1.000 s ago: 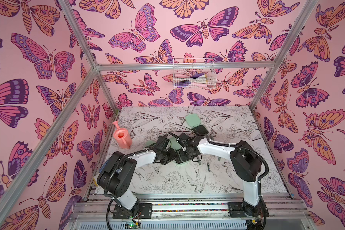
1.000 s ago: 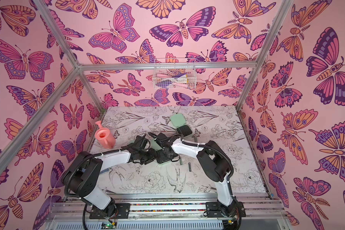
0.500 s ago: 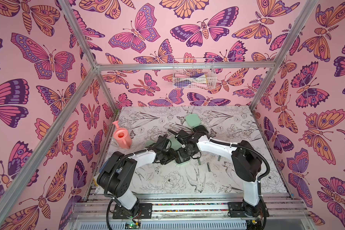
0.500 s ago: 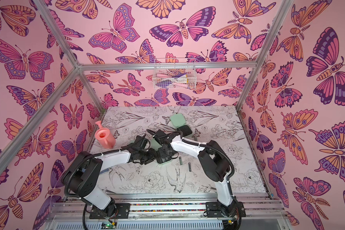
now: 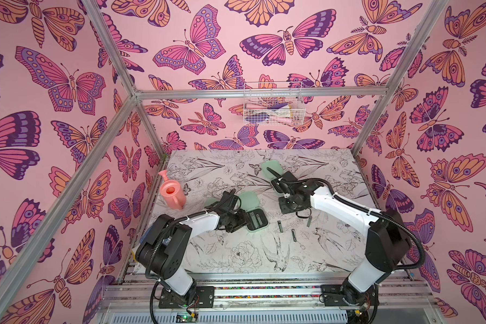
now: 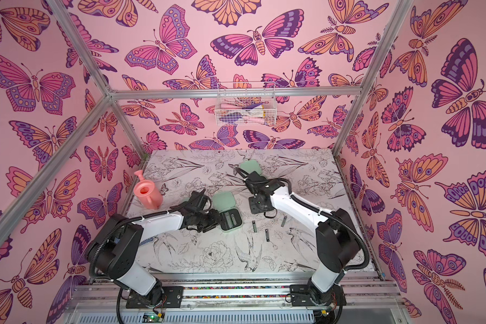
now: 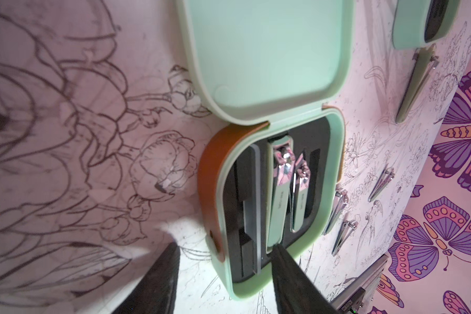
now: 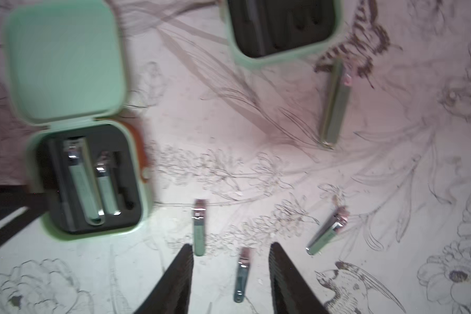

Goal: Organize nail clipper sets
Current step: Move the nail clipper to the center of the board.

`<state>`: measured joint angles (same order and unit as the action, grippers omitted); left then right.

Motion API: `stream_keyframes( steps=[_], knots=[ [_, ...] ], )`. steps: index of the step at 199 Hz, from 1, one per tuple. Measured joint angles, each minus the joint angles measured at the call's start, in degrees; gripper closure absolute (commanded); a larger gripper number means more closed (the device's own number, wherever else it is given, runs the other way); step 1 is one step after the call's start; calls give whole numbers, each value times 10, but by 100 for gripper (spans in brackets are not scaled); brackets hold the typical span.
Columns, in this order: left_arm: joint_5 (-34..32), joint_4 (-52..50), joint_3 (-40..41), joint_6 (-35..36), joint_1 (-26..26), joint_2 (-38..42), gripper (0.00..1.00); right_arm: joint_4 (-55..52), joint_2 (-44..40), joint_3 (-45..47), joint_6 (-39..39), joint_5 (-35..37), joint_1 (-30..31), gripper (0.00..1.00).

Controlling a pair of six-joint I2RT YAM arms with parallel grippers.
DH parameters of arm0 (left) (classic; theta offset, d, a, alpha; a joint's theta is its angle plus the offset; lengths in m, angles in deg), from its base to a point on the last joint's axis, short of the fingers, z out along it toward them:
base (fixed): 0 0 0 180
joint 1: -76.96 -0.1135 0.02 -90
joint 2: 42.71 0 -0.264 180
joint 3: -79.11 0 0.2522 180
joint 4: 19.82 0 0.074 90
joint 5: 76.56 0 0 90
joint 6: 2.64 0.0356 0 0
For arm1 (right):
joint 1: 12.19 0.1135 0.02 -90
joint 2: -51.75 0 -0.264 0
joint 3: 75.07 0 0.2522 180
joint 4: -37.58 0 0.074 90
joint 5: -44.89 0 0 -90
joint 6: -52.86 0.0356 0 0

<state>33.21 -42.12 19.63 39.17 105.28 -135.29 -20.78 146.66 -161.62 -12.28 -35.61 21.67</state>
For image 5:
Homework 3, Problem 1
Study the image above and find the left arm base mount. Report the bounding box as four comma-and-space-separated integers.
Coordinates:
158, 286, 215, 309

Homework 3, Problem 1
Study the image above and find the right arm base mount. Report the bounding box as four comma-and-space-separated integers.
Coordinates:
319, 284, 379, 309

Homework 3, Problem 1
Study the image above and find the white wire wall basket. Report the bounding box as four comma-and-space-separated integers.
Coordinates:
241, 81, 306, 127

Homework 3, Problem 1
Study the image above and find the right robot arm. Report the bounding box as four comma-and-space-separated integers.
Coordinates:
266, 167, 426, 294

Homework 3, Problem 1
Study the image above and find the green nail clipper case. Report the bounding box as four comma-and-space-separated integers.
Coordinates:
204, 197, 219, 208

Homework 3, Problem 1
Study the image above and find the pink watering can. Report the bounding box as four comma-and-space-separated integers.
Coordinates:
159, 170, 186, 210

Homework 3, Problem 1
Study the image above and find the green circuit board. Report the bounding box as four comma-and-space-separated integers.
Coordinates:
175, 313, 198, 323

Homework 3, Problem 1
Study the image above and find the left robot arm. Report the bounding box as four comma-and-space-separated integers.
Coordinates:
134, 189, 259, 298

